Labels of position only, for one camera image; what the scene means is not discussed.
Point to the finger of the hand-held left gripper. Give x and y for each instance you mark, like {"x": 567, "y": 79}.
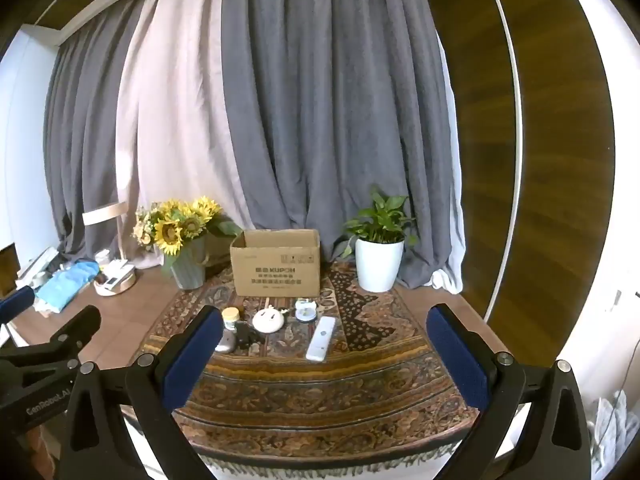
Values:
{"x": 75, "y": 330}
{"x": 17, "y": 302}

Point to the small jar with yellow lid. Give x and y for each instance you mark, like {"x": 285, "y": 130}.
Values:
{"x": 230, "y": 317}

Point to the white desk lamp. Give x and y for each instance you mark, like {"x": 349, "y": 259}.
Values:
{"x": 115, "y": 285}

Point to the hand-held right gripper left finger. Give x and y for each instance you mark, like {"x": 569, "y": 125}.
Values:
{"x": 192, "y": 360}

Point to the small black gadget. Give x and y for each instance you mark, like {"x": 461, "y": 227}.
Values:
{"x": 247, "y": 337}

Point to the white sheer curtain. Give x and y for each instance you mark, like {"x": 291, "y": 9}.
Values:
{"x": 452, "y": 240}

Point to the cardboard box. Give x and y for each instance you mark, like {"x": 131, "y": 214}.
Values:
{"x": 275, "y": 270}

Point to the white plastic bag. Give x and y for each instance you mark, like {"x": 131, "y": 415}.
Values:
{"x": 612, "y": 425}

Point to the sunflower bouquet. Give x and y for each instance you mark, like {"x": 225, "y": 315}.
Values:
{"x": 172, "y": 225}

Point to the round white deer toy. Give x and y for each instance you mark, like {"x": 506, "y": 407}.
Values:
{"x": 269, "y": 320}

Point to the green plant in white pot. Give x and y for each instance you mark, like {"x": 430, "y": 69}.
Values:
{"x": 379, "y": 265}

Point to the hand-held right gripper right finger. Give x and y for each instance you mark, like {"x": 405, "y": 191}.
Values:
{"x": 457, "y": 360}

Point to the large grey curtain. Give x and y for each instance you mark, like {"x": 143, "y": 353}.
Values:
{"x": 325, "y": 110}

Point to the patterned brown rug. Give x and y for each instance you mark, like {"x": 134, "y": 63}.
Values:
{"x": 325, "y": 400}

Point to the beige curtain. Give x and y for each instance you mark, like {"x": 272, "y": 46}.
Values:
{"x": 185, "y": 110}

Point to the blue cloth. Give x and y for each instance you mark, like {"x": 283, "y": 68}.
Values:
{"x": 65, "y": 282}

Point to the narrow grey curtain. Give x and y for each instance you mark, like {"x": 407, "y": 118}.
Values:
{"x": 90, "y": 135}

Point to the grey ribbed vase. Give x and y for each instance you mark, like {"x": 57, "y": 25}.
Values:
{"x": 190, "y": 270}

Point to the white and blue doll figurine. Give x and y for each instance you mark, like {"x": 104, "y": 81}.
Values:
{"x": 305, "y": 310}

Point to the white remote control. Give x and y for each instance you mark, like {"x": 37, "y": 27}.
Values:
{"x": 321, "y": 340}

